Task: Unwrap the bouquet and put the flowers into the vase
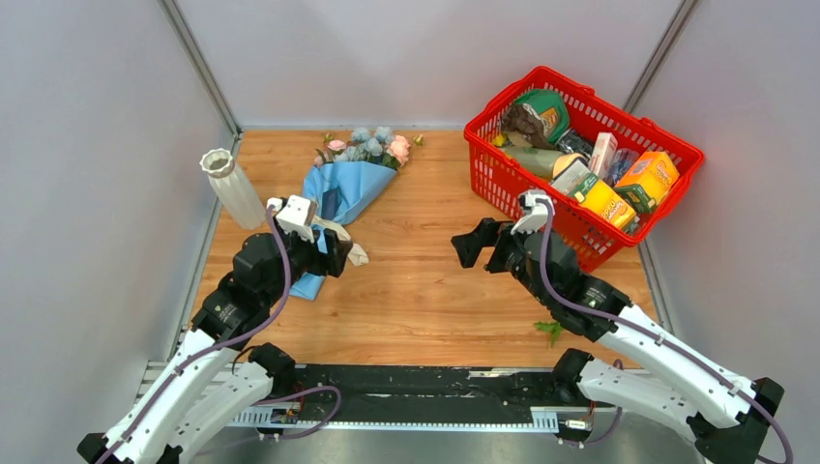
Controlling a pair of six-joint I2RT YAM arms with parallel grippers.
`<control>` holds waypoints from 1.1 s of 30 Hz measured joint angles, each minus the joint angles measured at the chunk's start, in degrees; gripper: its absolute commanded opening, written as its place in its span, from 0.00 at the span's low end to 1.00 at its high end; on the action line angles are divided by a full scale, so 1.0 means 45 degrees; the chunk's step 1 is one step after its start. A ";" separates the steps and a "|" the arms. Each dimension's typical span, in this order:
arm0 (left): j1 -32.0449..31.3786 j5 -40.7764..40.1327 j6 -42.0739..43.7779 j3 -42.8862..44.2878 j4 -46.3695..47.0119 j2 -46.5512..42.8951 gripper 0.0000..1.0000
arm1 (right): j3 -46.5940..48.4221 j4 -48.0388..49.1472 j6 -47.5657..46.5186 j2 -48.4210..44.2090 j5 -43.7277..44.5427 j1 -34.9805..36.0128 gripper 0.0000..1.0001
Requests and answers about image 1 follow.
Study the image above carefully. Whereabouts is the cream ribbon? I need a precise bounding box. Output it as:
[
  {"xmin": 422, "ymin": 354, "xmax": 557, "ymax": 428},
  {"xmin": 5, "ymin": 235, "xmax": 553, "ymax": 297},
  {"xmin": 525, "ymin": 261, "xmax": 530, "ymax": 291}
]
[{"xmin": 311, "ymin": 216, "xmax": 369, "ymax": 267}]

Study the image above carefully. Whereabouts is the yellow green box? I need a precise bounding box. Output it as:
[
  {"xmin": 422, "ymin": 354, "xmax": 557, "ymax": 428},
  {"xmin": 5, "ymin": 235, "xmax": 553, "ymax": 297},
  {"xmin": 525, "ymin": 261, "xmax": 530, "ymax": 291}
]
[{"xmin": 568, "ymin": 173, "xmax": 637, "ymax": 231}]

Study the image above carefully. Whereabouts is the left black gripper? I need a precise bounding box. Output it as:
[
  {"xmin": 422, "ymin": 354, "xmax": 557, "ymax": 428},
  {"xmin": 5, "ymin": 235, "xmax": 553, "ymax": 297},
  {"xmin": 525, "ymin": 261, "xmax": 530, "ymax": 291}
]
[{"xmin": 262, "ymin": 214, "xmax": 354, "ymax": 305}]

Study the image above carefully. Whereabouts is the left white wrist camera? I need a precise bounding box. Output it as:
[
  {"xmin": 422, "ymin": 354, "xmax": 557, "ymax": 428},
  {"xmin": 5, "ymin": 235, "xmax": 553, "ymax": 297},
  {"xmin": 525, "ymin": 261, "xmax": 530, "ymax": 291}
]
[{"xmin": 267, "ymin": 195, "xmax": 317, "ymax": 244}]

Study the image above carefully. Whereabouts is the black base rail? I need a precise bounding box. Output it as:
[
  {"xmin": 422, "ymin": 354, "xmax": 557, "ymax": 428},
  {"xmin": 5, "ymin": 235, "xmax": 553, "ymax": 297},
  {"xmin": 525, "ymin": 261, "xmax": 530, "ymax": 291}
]
[{"xmin": 137, "ymin": 362, "xmax": 642, "ymax": 443}]

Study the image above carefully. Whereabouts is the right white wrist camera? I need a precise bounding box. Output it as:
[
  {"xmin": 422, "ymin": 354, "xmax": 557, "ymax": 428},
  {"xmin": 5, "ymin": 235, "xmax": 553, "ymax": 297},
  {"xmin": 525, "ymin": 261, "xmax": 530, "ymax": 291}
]
[{"xmin": 511, "ymin": 189, "xmax": 555, "ymax": 235}]

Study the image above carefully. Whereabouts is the toy carrot with leaves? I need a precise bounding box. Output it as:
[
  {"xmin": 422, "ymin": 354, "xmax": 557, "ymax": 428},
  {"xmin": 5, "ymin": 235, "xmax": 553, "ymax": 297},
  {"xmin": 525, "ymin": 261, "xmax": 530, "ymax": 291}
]
[{"xmin": 533, "ymin": 321, "xmax": 563, "ymax": 347}]

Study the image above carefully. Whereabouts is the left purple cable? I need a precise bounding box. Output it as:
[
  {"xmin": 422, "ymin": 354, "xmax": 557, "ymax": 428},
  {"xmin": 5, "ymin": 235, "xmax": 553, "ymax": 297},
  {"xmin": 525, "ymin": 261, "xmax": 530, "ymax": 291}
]
[{"xmin": 96, "ymin": 204, "xmax": 344, "ymax": 464}]

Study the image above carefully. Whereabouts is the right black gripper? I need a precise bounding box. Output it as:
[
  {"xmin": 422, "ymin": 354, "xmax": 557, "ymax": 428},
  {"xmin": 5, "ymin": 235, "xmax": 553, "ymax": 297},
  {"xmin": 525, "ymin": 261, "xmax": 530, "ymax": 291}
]
[{"xmin": 451, "ymin": 217, "xmax": 551, "ymax": 307}]

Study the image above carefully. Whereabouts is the brown crumpled bag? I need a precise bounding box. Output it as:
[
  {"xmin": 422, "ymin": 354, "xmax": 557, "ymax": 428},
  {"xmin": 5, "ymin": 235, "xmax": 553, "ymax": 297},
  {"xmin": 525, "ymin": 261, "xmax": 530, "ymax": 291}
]
[{"xmin": 501, "ymin": 103, "xmax": 554, "ymax": 149}]

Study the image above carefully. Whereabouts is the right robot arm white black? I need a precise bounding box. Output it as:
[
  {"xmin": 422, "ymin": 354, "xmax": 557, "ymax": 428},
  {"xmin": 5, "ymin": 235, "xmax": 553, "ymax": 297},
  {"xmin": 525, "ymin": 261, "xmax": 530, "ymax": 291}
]
[{"xmin": 451, "ymin": 217, "xmax": 794, "ymax": 463}]

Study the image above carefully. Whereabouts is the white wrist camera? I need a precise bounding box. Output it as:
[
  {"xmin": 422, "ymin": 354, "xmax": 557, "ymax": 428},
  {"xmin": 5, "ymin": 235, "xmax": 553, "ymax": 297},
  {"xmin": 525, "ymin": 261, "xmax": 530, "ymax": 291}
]
[
  {"xmin": 511, "ymin": 189, "xmax": 555, "ymax": 235},
  {"xmin": 267, "ymin": 195, "xmax": 317, "ymax": 244}
]

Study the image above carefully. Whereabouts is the orange box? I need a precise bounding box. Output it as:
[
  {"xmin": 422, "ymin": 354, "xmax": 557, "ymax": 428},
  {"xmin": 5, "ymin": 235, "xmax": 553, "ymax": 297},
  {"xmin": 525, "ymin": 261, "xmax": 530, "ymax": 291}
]
[{"xmin": 613, "ymin": 152, "xmax": 680, "ymax": 215}]

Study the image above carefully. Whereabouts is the olive green bottle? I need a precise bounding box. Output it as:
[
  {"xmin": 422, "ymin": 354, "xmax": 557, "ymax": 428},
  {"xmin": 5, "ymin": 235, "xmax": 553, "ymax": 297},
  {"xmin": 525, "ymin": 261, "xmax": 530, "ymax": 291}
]
[{"xmin": 503, "ymin": 146, "xmax": 587, "ymax": 181}]

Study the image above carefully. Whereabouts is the green snack bag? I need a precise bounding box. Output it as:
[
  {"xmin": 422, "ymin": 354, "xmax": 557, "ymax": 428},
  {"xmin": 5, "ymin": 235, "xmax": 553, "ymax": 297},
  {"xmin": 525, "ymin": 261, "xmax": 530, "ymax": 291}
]
[{"xmin": 512, "ymin": 89, "xmax": 571, "ymax": 144}]

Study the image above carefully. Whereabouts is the clear plastic bottle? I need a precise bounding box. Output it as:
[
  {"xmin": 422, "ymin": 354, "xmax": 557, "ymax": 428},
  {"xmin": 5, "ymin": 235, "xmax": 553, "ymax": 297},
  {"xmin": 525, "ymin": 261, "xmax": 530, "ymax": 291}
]
[{"xmin": 603, "ymin": 148, "xmax": 641, "ymax": 187}]

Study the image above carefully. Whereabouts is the red shopping basket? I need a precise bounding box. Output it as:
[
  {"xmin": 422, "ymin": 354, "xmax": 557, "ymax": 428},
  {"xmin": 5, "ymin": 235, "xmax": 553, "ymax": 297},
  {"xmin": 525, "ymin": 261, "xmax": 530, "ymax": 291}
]
[{"xmin": 464, "ymin": 66, "xmax": 704, "ymax": 272}]

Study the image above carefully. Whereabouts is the pink white box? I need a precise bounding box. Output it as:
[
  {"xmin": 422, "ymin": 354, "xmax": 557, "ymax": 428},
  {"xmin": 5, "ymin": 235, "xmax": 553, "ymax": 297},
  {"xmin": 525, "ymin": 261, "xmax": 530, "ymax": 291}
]
[{"xmin": 588, "ymin": 132, "xmax": 619, "ymax": 179}]

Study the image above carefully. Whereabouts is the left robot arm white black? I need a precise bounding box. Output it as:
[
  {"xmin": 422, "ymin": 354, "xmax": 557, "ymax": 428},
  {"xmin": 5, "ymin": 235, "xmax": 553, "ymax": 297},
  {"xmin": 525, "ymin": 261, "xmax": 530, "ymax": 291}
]
[{"xmin": 77, "ymin": 227, "xmax": 353, "ymax": 463}]

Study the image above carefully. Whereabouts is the dark foil packet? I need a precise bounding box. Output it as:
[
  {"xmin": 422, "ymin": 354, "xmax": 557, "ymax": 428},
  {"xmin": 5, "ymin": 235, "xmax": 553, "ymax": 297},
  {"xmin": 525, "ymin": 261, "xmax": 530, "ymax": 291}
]
[{"xmin": 555, "ymin": 129, "xmax": 594, "ymax": 159}]

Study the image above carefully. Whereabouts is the white ribbed vase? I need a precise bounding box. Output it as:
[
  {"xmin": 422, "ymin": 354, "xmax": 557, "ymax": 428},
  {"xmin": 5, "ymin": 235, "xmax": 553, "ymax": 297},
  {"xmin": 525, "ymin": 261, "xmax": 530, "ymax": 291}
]
[{"xmin": 199, "ymin": 148, "xmax": 266, "ymax": 230}]

